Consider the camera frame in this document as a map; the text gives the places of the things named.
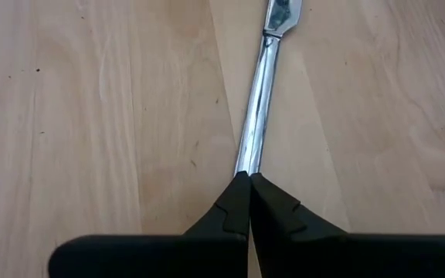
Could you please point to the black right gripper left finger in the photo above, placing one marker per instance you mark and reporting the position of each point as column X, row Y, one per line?
column 149, row 258

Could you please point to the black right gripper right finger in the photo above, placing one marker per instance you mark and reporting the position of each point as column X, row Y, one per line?
column 342, row 258

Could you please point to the silver table knife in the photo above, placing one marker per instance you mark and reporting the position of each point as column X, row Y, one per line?
column 259, row 100

